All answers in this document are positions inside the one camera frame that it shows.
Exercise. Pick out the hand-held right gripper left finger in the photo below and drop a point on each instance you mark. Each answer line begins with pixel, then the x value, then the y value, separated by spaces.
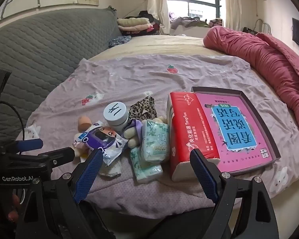
pixel 89 174

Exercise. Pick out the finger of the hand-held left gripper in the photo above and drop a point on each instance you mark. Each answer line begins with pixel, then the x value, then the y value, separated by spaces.
pixel 30 145
pixel 57 155

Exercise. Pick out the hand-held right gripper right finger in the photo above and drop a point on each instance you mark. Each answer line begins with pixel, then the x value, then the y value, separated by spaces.
pixel 204 176

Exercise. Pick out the orange makeup sponge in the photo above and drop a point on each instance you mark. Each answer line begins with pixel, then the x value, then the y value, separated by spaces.
pixel 84 123

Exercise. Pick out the green tissue packet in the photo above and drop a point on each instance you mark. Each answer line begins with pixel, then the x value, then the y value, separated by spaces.
pixel 144 169
pixel 155 142

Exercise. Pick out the white plastic jar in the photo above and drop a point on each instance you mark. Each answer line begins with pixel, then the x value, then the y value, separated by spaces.
pixel 115 117

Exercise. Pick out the person's left hand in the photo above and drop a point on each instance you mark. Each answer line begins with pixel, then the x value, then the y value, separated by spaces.
pixel 13 201

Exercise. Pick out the white floral cloth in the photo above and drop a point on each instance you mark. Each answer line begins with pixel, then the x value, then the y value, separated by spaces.
pixel 112 169

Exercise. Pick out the purple mask packet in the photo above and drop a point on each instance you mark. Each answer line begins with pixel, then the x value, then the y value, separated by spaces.
pixel 101 139

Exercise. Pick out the red tissue pack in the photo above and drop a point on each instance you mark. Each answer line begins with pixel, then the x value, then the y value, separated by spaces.
pixel 186 134

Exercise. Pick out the cream plush bear purple ribbon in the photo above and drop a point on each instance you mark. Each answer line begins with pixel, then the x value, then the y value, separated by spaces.
pixel 130 133

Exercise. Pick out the leopard print scrunchie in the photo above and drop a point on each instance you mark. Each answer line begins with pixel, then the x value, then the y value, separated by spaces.
pixel 142 109

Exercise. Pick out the grey quilted sofa cover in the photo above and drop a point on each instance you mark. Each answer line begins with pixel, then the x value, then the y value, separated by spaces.
pixel 39 54

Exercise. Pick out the pink printed blanket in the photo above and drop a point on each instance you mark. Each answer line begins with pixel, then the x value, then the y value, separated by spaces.
pixel 139 79

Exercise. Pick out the dark floral cloth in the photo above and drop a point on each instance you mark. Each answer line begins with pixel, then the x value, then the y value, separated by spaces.
pixel 119 41

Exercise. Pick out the red quilt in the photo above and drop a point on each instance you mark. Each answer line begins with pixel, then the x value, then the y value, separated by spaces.
pixel 264 54

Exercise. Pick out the beige bed sheet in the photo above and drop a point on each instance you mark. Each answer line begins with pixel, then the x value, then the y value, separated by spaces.
pixel 152 44

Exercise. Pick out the pile of folded clothes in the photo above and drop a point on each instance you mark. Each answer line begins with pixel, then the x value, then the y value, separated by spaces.
pixel 134 23

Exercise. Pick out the heap of clothes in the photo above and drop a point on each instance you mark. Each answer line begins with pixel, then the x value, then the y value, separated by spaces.
pixel 186 22

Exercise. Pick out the cream curtain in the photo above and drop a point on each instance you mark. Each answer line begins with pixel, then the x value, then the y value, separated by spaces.
pixel 233 2
pixel 157 5

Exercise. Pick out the window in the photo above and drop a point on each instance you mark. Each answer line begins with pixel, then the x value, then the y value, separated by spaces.
pixel 199 0

